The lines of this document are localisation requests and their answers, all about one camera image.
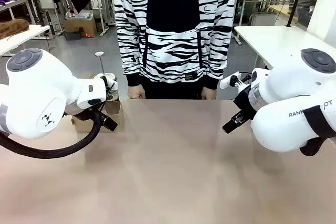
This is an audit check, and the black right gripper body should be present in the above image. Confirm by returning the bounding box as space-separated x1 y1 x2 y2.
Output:
233 83 257 120

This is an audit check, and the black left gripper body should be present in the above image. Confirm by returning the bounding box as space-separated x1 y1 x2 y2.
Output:
74 107 99 122

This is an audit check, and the brown cardboard cup carrier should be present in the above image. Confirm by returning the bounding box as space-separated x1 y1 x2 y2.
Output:
71 100 124 133

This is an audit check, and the short white lidded paper cup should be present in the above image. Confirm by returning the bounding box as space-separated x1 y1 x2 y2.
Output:
101 73 119 102

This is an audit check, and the person's left forearm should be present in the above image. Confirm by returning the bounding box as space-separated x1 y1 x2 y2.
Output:
202 19 235 90

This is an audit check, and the person's right forearm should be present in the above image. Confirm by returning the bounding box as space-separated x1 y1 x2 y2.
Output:
115 19 144 88

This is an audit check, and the person's left hand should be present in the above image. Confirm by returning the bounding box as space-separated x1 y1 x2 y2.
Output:
201 87 218 101

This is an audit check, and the person's right hand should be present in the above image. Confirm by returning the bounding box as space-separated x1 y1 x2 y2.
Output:
128 87 146 101

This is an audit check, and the round metal plate stand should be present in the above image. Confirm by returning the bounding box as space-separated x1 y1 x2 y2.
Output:
94 51 106 75

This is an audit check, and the large white side table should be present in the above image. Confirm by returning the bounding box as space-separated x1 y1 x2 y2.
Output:
233 25 336 78

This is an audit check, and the small black crate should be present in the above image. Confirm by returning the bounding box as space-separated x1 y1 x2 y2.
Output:
65 31 82 41

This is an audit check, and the cardboard box on floor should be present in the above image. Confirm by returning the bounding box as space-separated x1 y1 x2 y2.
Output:
62 15 98 37

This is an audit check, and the person in zebra hoodie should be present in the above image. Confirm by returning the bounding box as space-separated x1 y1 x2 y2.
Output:
113 0 238 101

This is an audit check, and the white table with brown fur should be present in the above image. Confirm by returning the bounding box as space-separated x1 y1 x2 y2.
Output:
0 24 51 57

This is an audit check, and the grey plastic bin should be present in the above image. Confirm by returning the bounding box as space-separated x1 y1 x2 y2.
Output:
65 8 95 20

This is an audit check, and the brown furry bundle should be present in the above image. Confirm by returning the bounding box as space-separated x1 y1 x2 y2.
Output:
0 18 29 40

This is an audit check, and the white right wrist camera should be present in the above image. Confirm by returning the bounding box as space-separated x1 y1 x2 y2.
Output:
219 71 253 90

